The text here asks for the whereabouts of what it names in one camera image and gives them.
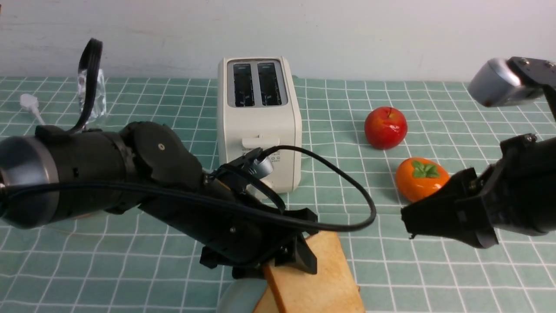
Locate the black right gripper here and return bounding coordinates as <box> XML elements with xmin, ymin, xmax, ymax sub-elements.
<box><xmin>400</xmin><ymin>168</ymin><xmax>504</xmax><ymax>249</ymax></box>

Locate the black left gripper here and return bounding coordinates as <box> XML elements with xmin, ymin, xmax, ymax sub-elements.
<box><xmin>139</xmin><ymin>174</ymin><xmax>318</xmax><ymax>279</ymax></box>

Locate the toasted bread slice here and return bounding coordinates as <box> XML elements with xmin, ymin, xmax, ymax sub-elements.
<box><xmin>254</xmin><ymin>231</ymin><xmax>365</xmax><ymax>313</ymax></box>

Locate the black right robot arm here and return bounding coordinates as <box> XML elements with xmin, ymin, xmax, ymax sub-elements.
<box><xmin>401</xmin><ymin>56</ymin><xmax>556</xmax><ymax>248</ymax></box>

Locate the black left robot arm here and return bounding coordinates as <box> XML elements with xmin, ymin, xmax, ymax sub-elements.
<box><xmin>1</xmin><ymin>122</ymin><xmax>318</xmax><ymax>279</ymax></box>

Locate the orange persimmon with green leaf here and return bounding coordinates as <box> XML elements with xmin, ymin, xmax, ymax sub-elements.
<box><xmin>394</xmin><ymin>158</ymin><xmax>450</xmax><ymax>203</ymax></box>

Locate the red yellow apple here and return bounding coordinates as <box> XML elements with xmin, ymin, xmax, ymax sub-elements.
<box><xmin>364</xmin><ymin>107</ymin><xmax>408</xmax><ymax>150</ymax></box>

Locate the white toaster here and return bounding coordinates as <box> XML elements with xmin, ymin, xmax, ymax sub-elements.
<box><xmin>217</xmin><ymin>57</ymin><xmax>302</xmax><ymax>201</ymax></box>

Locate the green checkered tablecloth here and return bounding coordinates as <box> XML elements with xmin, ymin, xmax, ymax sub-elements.
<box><xmin>0</xmin><ymin>77</ymin><xmax>555</xmax><ymax>313</ymax></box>

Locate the black camera cable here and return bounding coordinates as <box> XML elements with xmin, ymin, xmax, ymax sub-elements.
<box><xmin>0</xmin><ymin>146</ymin><xmax>377</xmax><ymax>232</ymax></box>

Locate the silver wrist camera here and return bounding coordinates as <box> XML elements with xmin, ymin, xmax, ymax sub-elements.
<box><xmin>467</xmin><ymin>58</ymin><xmax>543</xmax><ymax>108</ymax></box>

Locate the white power cable with plug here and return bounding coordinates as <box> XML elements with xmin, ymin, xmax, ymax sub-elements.
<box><xmin>20</xmin><ymin>94</ymin><xmax>46</xmax><ymax>126</ymax></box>

